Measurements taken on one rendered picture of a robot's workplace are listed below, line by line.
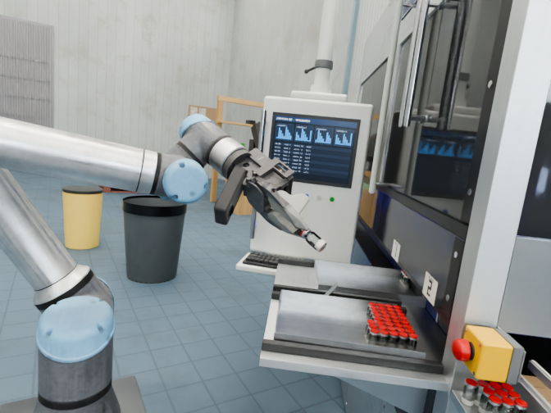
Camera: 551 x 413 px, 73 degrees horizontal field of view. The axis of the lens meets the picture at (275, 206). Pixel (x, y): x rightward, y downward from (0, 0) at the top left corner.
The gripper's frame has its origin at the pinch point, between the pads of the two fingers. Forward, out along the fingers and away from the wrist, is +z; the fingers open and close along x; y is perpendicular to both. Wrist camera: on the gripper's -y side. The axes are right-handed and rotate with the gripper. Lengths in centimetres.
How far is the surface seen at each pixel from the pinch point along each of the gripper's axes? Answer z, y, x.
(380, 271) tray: 6, 48, 70
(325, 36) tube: -78, 101, 30
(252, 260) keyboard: -38, 22, 88
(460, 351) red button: 33.0, 10.3, 12.8
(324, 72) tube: -70, 94, 42
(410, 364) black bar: 29.3, 8.8, 28.5
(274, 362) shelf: 8.8, -12.8, 28.6
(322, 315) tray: 6.3, 9.1, 44.4
